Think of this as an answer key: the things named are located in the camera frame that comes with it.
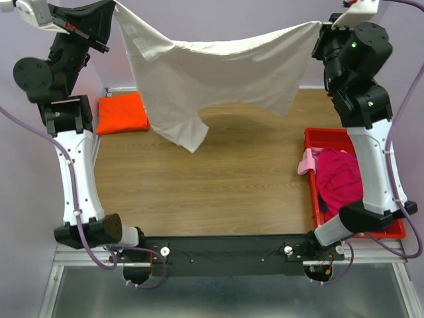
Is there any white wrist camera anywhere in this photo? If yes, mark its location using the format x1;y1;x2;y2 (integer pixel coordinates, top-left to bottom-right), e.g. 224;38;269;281
1;0;53;28
331;0;380;29

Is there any magenta t-shirt in bin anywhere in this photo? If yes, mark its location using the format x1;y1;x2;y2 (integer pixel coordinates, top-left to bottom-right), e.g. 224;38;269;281
316;148;363;222

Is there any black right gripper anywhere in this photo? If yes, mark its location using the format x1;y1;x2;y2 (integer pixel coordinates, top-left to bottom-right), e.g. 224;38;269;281
310;12;360;92

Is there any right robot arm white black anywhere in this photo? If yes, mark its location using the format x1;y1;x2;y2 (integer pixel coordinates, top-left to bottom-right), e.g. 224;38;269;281
304;13;418;260

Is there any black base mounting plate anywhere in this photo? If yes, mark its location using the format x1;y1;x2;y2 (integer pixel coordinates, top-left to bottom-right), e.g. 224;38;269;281
118;234;345;287

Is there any folded orange t-shirt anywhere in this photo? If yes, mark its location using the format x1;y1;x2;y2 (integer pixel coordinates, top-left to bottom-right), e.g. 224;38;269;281
96;92;150;136

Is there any aluminium extrusion rail frame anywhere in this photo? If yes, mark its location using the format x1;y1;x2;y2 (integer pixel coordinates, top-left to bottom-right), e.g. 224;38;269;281
39;86;415;318

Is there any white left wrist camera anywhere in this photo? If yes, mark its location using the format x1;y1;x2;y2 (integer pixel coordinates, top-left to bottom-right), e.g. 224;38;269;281
1;0;53;28

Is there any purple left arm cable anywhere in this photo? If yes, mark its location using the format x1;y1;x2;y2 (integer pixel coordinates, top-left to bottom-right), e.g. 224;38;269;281
0;105;166;290

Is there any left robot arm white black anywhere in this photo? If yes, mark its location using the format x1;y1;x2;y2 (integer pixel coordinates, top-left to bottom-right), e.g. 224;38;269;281
1;1;147;262

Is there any light pink t-shirt in bin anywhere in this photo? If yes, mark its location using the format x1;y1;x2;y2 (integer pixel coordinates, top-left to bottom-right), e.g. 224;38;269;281
297;147;323;176

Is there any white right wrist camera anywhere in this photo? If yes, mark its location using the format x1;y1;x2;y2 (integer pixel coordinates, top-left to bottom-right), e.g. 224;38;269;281
331;0;380;29

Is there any red plastic bin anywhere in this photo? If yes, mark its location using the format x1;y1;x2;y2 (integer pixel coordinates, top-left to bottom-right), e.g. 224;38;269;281
304;128;406;240

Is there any white t-shirt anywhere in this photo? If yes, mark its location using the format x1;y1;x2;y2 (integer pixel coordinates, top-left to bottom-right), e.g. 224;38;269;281
114;3;322;152

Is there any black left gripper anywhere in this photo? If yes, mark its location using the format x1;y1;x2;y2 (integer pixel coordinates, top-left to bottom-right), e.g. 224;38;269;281
42;0;113;96

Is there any navy blue t-shirt in bin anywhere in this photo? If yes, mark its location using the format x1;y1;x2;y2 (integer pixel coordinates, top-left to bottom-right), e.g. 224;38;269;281
318;195;328;213

